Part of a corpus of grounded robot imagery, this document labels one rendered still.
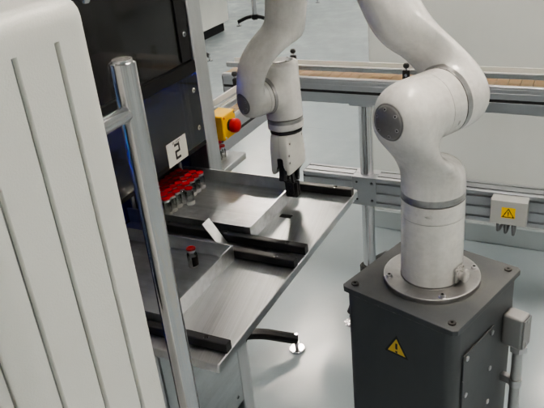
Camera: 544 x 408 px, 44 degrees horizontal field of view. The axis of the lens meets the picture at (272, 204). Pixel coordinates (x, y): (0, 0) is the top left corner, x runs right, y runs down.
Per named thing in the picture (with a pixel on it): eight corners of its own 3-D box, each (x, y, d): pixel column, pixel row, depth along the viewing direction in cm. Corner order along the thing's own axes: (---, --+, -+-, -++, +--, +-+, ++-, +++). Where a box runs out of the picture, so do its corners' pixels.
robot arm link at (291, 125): (277, 108, 161) (278, 121, 162) (261, 121, 154) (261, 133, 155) (309, 110, 157) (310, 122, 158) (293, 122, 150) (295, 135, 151)
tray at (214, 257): (30, 296, 138) (26, 282, 136) (109, 235, 158) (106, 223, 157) (167, 330, 123) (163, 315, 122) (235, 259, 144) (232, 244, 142)
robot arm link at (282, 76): (278, 125, 149) (310, 113, 154) (272, 66, 144) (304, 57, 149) (257, 118, 156) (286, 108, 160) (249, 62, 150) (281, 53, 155)
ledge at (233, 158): (183, 170, 194) (182, 164, 193) (206, 153, 204) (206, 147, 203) (225, 176, 188) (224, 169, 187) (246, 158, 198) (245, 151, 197)
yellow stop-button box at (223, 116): (202, 139, 187) (199, 115, 184) (215, 130, 193) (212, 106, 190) (226, 142, 184) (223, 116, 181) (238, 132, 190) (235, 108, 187)
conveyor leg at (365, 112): (355, 281, 274) (348, 102, 240) (363, 269, 281) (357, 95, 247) (377, 285, 271) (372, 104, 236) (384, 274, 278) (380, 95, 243)
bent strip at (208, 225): (205, 247, 150) (201, 223, 147) (211, 240, 152) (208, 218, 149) (261, 257, 144) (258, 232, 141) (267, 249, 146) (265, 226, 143)
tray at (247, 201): (129, 220, 165) (126, 208, 163) (186, 176, 185) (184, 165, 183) (251, 241, 150) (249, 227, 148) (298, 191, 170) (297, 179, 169)
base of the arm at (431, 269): (498, 270, 134) (503, 187, 126) (448, 316, 123) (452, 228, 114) (416, 243, 147) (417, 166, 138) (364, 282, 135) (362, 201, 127)
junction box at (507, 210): (489, 223, 232) (490, 199, 228) (491, 216, 236) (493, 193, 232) (525, 227, 227) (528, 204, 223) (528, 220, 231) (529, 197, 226)
